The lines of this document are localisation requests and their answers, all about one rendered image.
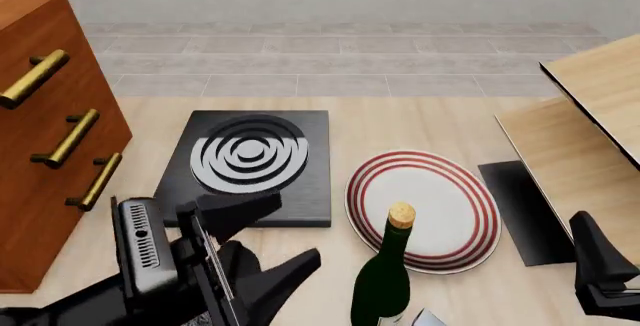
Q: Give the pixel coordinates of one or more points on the white plate with red rings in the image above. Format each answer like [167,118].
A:
[430,206]

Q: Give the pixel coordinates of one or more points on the pale wooden rack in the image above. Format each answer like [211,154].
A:
[570,153]

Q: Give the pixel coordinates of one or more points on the pale grey flat object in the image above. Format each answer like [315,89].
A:
[427,319]

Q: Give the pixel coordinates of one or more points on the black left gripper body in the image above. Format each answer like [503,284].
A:
[210,266]

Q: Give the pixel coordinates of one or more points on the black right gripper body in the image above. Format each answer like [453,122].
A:
[615,298]

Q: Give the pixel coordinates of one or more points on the flat black stove plate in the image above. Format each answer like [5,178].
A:
[305,191]

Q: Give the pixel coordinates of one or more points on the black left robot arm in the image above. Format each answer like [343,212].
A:
[85,307]

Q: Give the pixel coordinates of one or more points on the wooden cabinet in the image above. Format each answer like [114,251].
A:
[35,198]

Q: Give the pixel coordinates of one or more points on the dark green wine bottle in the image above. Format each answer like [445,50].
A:
[382,284]

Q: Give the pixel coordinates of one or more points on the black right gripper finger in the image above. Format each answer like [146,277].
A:
[595,254]

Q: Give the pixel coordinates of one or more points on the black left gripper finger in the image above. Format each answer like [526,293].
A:
[235,209]
[270,281]

